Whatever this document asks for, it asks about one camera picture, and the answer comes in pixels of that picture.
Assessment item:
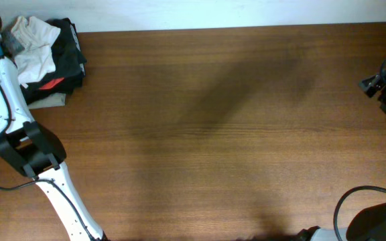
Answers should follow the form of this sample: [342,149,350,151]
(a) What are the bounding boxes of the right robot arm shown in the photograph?
[292,69,386,241]

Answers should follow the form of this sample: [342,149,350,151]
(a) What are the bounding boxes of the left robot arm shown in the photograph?
[0,16,107,240]

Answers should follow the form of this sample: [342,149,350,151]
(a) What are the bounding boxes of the black folded shirt white letters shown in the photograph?
[21,18,87,104]

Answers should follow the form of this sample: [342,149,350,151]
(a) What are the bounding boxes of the white polo shirt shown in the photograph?
[10,16,61,88]

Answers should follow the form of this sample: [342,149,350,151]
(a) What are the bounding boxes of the grey folded garment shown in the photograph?
[28,93,66,109]

